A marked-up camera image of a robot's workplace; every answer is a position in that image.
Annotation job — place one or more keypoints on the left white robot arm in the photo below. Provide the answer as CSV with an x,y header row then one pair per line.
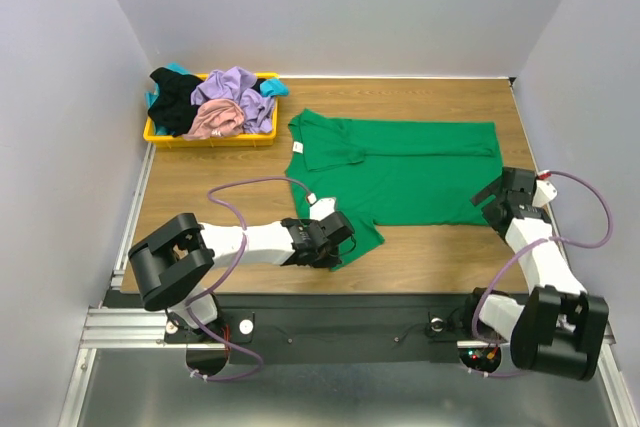
x,y
171,262

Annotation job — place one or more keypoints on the pink t-shirt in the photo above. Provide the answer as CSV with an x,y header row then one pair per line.
x,y
217,118

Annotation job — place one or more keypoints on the green t-shirt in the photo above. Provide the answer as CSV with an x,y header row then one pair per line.
x,y
392,173

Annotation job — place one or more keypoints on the teal t-shirt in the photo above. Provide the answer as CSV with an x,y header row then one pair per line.
x,y
275,87

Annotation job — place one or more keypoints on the lavender t-shirt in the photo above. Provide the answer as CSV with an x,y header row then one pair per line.
x,y
244,88

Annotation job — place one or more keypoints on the yellow plastic bin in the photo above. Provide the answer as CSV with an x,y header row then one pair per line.
x,y
210,139

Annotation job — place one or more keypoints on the black t-shirt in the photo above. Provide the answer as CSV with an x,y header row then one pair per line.
x,y
172,109

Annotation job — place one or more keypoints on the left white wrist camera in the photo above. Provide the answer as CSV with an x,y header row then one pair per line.
x,y
320,208

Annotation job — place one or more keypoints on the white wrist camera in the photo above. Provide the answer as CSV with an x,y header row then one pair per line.
x,y
544,191
320,208

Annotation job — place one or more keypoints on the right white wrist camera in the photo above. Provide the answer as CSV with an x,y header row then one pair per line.
x,y
544,191

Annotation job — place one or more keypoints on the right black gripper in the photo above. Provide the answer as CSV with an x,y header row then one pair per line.
x,y
498,195

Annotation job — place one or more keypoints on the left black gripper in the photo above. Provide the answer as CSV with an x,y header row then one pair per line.
x,y
338,235

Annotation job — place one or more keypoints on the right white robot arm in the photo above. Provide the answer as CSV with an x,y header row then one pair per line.
x,y
560,328

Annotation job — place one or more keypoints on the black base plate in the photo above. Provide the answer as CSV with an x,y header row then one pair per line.
x,y
281,329

